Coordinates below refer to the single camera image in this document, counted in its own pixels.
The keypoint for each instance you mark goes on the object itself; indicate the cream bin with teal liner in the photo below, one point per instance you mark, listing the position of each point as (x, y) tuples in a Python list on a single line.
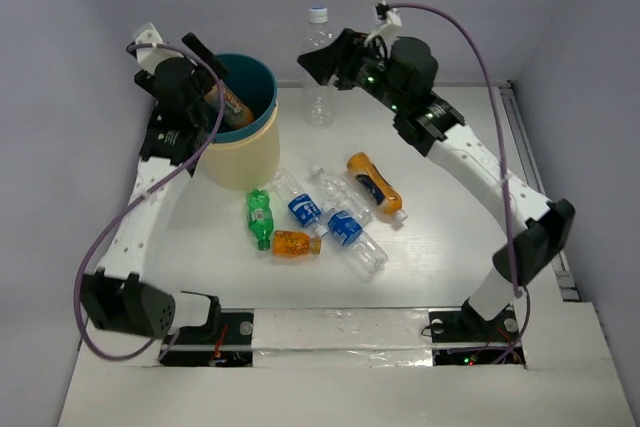
[(246, 158)]

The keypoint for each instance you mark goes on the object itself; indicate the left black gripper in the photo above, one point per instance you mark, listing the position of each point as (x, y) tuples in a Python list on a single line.
[(201, 79)]

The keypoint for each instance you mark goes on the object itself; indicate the clear bottle blue label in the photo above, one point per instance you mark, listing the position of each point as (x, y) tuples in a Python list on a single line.
[(298, 202), (362, 251)]

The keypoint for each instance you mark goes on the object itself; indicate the orange bottle dark blue label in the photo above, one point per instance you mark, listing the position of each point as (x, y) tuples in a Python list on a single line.
[(385, 197)]

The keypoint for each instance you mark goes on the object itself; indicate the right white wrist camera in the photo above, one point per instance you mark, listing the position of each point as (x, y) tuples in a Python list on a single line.
[(389, 24)]

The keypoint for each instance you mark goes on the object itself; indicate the green plastic bottle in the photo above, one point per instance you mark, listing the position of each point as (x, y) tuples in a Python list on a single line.
[(260, 218)]

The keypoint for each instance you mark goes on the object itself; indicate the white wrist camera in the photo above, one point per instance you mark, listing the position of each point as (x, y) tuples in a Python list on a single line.
[(389, 24), (150, 57)]

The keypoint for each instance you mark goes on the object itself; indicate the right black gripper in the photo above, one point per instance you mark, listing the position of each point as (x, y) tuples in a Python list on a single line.
[(339, 58)]

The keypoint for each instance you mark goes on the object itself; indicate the clear unlabelled plastic bottle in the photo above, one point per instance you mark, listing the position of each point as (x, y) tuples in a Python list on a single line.
[(336, 190)]

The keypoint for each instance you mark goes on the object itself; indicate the aluminium rail on right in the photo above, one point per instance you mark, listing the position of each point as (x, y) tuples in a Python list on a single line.
[(564, 277)]

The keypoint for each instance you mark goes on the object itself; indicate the orange bottle with white label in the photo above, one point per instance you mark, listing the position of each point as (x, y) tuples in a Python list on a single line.
[(236, 114)]

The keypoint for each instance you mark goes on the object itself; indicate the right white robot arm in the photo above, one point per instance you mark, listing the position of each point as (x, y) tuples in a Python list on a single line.
[(401, 78)]

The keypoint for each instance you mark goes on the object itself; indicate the silver taped base bar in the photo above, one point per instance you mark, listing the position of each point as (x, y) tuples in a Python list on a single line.
[(349, 338)]

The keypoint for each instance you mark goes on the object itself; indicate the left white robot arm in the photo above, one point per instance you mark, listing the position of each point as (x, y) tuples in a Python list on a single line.
[(117, 297)]

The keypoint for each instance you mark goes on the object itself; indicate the small orange patterned bottle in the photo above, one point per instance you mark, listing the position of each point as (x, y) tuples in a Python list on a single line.
[(292, 244)]

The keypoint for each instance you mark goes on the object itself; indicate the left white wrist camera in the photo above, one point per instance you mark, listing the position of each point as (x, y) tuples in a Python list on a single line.
[(150, 57)]

